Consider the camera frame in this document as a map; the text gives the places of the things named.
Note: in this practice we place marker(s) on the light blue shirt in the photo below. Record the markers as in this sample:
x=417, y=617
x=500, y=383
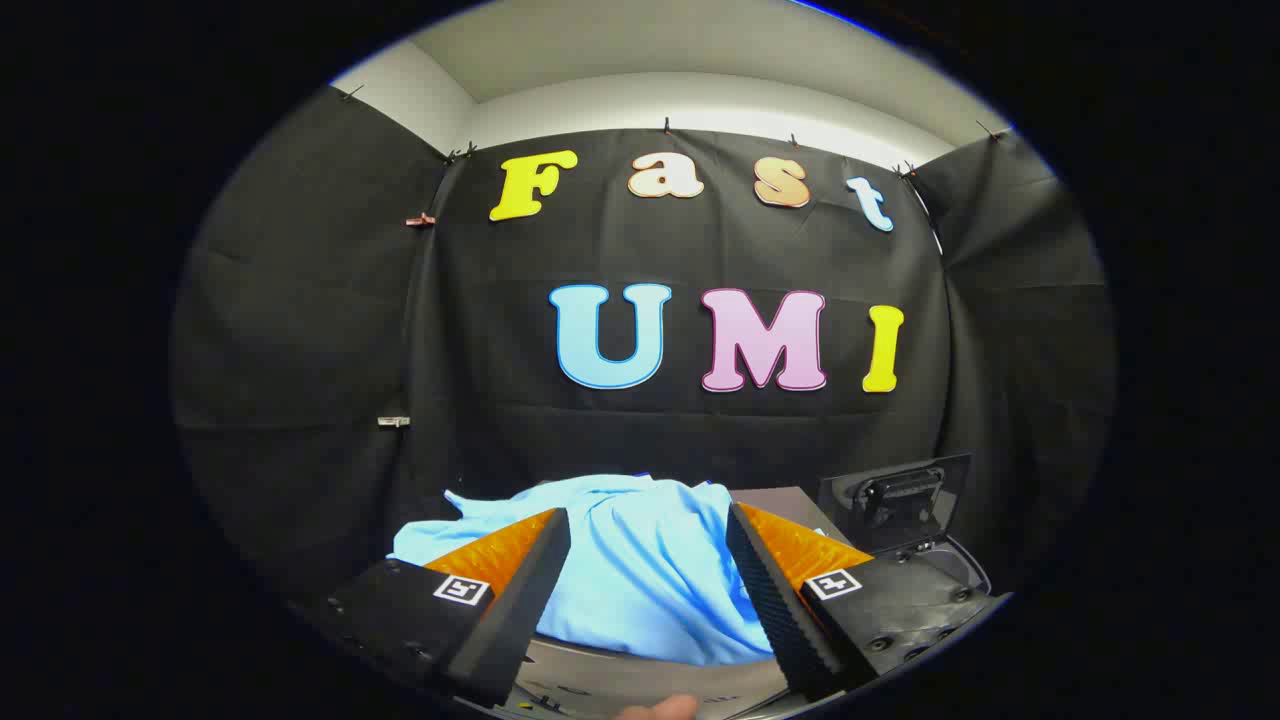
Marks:
x=640, y=570

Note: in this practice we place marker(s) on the black backdrop cloth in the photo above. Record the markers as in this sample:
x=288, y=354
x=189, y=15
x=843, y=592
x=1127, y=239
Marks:
x=500, y=330

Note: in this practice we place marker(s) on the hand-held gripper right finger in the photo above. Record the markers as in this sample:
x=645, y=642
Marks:
x=775, y=600

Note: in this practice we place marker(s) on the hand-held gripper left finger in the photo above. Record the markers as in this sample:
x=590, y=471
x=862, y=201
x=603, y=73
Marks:
x=520, y=600

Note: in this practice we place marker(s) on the dark washing machine lid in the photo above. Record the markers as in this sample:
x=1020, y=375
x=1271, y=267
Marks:
x=900, y=495

